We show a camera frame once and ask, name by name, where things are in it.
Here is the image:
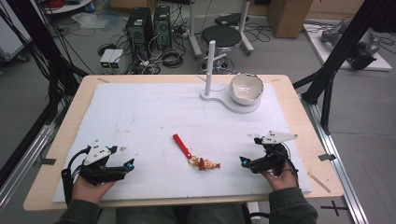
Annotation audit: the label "person's left hand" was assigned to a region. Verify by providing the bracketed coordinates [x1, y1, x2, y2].
[71, 176, 117, 205]

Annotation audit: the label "small black computer tower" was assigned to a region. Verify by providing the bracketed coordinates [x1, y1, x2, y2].
[152, 5, 173, 49]

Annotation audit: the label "white eggshell-shaped bowl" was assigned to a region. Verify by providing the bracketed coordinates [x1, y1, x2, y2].
[229, 72, 265, 106]

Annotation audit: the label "black round stool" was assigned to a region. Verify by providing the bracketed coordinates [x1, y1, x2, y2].
[200, 24, 244, 75]

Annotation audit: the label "white foam mat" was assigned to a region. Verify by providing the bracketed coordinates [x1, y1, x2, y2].
[52, 81, 313, 203]

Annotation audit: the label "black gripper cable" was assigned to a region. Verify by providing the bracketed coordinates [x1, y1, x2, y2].
[279, 148, 301, 189]
[61, 147, 92, 207]

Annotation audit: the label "clear plastic sheet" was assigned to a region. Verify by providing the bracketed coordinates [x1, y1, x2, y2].
[70, 11, 111, 32]

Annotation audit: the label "black metal frame with cables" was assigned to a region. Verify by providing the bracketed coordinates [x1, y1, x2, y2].
[0, 0, 90, 188]

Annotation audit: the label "aluminium rail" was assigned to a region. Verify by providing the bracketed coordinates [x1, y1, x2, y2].
[300, 94, 370, 224]
[0, 124, 56, 213]

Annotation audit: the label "person's legs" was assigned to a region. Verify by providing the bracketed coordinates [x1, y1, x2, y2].
[115, 203, 248, 224]

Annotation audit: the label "white stand with post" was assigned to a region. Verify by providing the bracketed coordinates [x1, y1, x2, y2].
[199, 39, 262, 115]

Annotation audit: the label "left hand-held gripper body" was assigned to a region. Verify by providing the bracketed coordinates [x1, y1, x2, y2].
[78, 139, 120, 187]

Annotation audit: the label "round white table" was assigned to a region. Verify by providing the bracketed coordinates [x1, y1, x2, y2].
[42, 0, 94, 16]

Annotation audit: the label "white table leg frame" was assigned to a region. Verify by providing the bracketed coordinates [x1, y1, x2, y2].
[237, 0, 255, 56]
[187, 0, 204, 61]

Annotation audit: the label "black flat case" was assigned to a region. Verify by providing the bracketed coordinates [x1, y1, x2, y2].
[214, 12, 250, 28]

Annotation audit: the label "large black computer tower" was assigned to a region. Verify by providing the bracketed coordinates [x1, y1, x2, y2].
[125, 7, 154, 62]

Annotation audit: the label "person's right hand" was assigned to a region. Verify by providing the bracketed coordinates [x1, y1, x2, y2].
[261, 162, 299, 191]

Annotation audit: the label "cardboard box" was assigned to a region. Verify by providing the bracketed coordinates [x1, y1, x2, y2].
[266, 0, 315, 39]

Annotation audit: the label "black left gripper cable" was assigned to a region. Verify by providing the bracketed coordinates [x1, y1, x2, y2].
[61, 147, 92, 207]

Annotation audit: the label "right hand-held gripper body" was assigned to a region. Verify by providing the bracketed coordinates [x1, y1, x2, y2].
[252, 130, 299, 175]

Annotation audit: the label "coil of black cable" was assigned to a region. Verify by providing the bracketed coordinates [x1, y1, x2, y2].
[161, 49, 185, 69]

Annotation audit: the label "white platform board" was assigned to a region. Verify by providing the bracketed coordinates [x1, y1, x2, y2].
[303, 22, 393, 73]

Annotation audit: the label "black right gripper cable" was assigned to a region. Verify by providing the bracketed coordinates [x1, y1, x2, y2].
[279, 148, 301, 189]

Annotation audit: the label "red strap doll keychain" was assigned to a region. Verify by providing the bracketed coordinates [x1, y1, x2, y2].
[172, 133, 221, 172]

